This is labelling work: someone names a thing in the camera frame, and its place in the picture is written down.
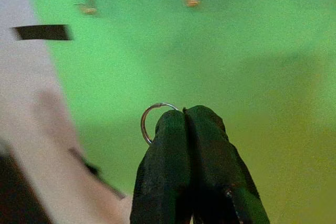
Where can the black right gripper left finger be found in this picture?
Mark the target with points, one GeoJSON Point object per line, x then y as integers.
{"type": "Point", "coordinates": [162, 171]}

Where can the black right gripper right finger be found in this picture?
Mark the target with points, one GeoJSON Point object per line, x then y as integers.
{"type": "Point", "coordinates": [215, 166]}

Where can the black tape strip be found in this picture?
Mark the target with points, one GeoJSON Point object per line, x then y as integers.
{"type": "Point", "coordinates": [43, 32]}

